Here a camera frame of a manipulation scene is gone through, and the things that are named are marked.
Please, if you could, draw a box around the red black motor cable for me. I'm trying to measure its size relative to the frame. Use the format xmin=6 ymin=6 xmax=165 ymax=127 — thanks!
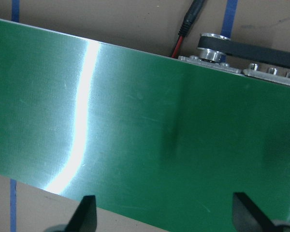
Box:
xmin=171 ymin=0 xmax=208 ymax=59

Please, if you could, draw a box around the green conveyor belt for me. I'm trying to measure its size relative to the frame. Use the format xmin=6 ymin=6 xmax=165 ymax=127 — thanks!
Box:
xmin=0 ymin=20 xmax=290 ymax=232

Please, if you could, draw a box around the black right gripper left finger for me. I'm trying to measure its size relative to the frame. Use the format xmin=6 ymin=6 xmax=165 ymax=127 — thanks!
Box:
xmin=65 ymin=195 xmax=97 ymax=232

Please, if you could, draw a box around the black drive belt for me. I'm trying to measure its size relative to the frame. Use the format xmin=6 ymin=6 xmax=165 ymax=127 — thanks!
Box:
xmin=202 ymin=38 xmax=290 ymax=69

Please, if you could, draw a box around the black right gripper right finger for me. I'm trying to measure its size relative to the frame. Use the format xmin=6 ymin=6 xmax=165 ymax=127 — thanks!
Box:
xmin=232 ymin=192 xmax=279 ymax=232

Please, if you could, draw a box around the silver belt pulley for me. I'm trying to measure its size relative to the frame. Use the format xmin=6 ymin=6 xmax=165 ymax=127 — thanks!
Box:
xmin=197 ymin=33 xmax=231 ymax=63

